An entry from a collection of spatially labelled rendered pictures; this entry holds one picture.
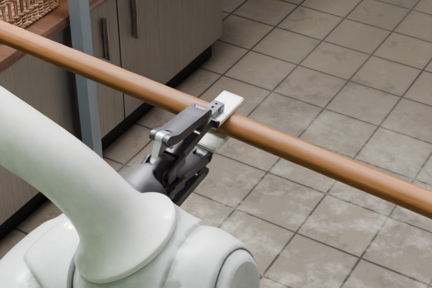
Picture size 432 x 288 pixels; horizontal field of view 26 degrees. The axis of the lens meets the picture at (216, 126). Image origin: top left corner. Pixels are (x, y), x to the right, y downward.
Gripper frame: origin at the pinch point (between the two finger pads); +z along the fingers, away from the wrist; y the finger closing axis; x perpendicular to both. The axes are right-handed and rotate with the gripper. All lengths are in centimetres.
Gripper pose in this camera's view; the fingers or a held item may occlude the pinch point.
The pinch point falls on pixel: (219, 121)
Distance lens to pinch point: 117.1
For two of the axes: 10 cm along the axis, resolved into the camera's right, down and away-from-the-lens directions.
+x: 8.5, 3.5, -3.9
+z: 5.2, -5.0, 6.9
